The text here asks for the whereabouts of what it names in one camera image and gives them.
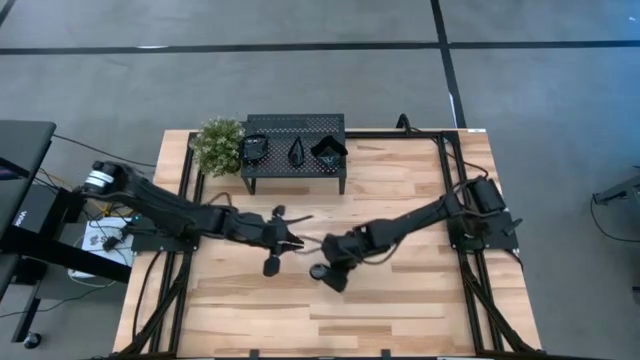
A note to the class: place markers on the grey metal stand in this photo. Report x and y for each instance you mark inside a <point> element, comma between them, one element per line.
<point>620,192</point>

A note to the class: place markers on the black computer case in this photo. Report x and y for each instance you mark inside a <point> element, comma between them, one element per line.
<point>40,210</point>

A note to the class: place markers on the black teardrop mini plate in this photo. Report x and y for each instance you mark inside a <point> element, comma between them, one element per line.
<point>296,151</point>

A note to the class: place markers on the black standing desk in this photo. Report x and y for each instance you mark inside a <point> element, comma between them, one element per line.
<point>25,145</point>

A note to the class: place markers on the green potted artificial plant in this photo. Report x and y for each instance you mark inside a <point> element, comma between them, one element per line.
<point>217,147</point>

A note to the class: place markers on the white box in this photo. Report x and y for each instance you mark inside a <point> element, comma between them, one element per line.
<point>92,235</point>

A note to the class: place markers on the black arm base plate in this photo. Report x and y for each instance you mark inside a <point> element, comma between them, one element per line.
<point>160,244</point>
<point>500,240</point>

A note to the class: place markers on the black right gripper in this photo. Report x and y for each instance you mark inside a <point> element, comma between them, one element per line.
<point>342,250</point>

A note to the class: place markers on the white power strip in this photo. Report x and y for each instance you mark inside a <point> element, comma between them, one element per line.
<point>80,274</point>

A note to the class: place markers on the black leaf mini plate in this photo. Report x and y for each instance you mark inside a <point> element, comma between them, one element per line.
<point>254,147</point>

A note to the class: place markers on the black perforated metal shelf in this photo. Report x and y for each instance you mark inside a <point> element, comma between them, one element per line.
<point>280,169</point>

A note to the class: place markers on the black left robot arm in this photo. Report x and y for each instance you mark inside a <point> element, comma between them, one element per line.
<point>165,212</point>

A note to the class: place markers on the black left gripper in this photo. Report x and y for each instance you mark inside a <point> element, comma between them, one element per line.
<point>275,237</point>

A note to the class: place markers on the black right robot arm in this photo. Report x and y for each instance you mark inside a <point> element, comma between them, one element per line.
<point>415,220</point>

